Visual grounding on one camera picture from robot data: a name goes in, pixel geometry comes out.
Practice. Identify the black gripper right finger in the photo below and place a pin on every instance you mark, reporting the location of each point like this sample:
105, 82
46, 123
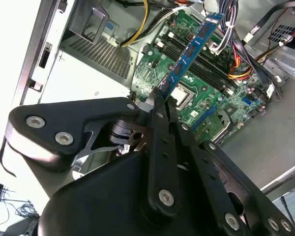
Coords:
211, 177

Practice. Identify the blue RAM stick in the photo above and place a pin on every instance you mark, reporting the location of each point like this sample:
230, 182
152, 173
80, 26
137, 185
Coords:
189, 51

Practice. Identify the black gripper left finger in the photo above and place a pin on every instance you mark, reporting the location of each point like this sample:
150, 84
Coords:
159, 152

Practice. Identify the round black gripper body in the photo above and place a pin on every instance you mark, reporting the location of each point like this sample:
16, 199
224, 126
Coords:
100, 204

